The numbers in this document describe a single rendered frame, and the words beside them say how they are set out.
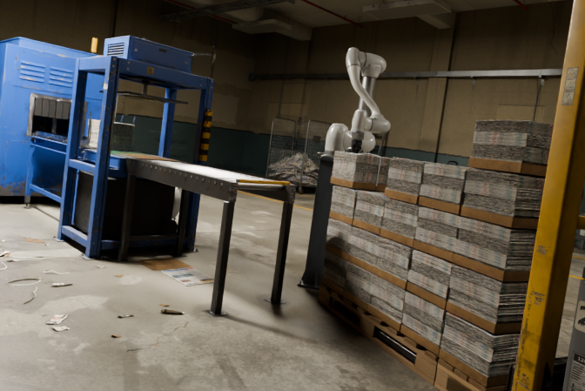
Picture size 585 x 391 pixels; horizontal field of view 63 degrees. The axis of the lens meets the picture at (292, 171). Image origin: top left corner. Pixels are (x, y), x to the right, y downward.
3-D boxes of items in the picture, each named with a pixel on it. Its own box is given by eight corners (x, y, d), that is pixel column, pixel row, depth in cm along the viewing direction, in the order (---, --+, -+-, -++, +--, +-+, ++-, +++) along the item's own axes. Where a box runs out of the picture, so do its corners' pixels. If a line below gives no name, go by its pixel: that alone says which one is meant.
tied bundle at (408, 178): (433, 201, 295) (438, 164, 294) (469, 209, 269) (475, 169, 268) (383, 197, 279) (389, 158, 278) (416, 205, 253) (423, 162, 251)
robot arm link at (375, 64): (342, 150, 381) (366, 153, 388) (351, 151, 365) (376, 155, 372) (357, 52, 374) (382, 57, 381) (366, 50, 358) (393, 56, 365)
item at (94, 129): (132, 151, 454) (136, 124, 453) (102, 149, 433) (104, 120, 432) (115, 148, 481) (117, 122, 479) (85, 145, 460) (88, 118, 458)
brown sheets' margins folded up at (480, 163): (493, 350, 246) (521, 165, 241) (544, 378, 220) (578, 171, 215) (436, 356, 229) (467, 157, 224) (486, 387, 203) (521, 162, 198)
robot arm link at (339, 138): (321, 149, 375) (325, 122, 374) (342, 152, 381) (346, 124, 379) (329, 151, 359) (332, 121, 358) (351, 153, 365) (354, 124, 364)
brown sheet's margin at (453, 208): (470, 208, 268) (471, 201, 268) (514, 219, 243) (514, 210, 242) (418, 204, 252) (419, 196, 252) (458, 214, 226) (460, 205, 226)
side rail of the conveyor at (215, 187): (236, 202, 284) (238, 182, 283) (228, 202, 280) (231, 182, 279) (130, 172, 377) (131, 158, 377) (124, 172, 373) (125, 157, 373)
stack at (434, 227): (362, 299, 351) (378, 188, 347) (489, 378, 247) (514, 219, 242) (316, 301, 334) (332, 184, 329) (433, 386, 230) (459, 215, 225)
